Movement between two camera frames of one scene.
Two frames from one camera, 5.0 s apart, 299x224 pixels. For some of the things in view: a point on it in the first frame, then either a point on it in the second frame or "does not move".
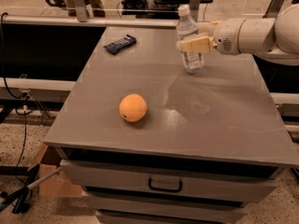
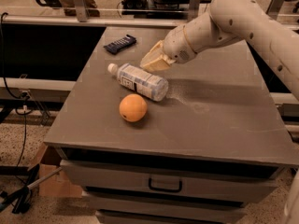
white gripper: x=226 y=35 -> x=175 y=47
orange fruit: x=133 y=107 does not move
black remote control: x=121 y=44 does not move
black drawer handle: x=164 y=189 does not move
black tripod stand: x=22 y=196 does not move
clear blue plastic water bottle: x=188 y=26 -> x=140 y=81
